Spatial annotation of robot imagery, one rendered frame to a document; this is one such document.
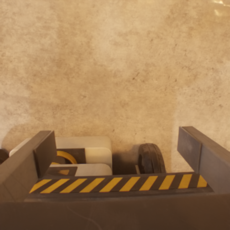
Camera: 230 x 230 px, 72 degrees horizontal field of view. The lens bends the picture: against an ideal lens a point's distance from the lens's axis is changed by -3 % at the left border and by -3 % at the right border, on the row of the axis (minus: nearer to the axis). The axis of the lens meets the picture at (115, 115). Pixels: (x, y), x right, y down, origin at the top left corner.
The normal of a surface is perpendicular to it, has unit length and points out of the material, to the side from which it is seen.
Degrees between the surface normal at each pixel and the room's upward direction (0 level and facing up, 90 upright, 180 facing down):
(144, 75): 0
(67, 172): 90
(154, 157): 60
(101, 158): 0
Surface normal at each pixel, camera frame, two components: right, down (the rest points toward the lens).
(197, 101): 0.02, 0.25
